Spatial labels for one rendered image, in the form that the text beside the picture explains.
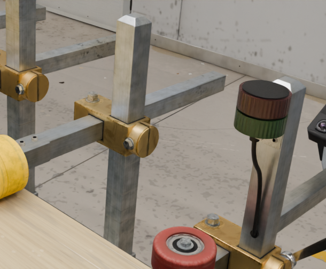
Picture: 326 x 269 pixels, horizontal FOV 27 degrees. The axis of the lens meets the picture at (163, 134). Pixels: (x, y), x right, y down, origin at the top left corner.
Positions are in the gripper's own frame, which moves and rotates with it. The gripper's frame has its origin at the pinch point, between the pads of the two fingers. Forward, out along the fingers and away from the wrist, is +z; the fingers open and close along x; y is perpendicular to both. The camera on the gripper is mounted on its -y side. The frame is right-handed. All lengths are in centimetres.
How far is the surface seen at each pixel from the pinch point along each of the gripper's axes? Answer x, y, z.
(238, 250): -2.9, -33.6, -4.3
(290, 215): -1.6, -17.4, -2.0
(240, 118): -3.2, -38.8, -25.4
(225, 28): 174, 218, 59
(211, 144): 114, 132, 83
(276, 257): -7.2, -31.0, -4.3
